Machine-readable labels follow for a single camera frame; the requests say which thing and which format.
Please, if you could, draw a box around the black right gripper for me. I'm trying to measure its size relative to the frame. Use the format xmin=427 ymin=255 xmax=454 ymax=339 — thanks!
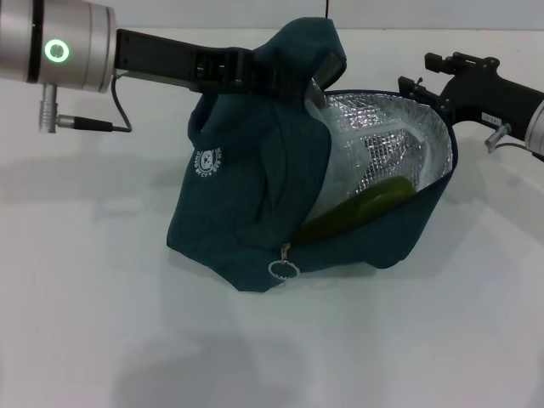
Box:
xmin=397 ymin=50 xmax=544 ymax=140

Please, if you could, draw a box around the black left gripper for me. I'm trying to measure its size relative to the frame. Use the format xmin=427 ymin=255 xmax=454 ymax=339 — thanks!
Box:
xmin=113 ymin=28 xmax=316 ymax=102

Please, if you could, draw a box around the teal insulated lunch bag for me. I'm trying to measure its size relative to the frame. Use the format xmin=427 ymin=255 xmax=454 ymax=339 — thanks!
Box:
xmin=165 ymin=16 xmax=460 ymax=294

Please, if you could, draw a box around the green cucumber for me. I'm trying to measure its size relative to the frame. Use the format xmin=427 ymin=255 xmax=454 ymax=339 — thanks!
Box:
xmin=292 ymin=176 xmax=416 ymax=248

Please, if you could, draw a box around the right arm cable with plug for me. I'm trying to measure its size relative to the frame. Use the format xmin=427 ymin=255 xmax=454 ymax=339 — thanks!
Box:
xmin=484 ymin=122 xmax=544 ymax=162

